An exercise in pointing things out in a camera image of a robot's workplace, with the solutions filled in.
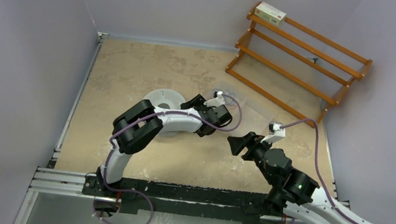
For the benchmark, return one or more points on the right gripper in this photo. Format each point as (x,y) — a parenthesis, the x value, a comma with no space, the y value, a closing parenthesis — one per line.
(250,140)

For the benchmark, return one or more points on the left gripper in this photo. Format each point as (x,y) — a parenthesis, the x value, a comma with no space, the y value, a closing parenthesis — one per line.
(198,102)

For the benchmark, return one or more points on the clear plastic divided tray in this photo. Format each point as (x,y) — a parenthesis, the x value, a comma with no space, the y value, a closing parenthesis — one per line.
(254,116)

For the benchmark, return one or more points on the white perforated cable spool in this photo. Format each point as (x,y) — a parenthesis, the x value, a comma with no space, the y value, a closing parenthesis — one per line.
(165,98)

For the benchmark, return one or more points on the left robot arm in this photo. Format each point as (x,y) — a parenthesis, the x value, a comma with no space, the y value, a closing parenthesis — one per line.
(137,127)

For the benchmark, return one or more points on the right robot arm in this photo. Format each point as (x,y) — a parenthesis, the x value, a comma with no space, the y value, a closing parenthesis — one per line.
(293,192)

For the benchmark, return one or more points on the wooden shelf rack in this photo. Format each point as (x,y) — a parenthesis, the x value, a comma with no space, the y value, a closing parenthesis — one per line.
(242,45)

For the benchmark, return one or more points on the white green box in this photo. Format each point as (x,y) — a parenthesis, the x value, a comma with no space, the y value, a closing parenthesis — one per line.
(270,14)

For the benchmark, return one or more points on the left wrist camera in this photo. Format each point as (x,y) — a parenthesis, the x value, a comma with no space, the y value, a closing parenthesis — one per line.
(217,100)

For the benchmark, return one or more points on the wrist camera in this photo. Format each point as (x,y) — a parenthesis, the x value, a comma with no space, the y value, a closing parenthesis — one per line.
(276,133)
(217,100)

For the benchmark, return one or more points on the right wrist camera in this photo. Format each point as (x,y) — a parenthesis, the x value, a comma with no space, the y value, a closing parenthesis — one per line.
(276,133)

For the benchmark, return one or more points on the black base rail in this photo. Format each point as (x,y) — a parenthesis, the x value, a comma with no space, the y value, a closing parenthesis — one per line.
(133,195)

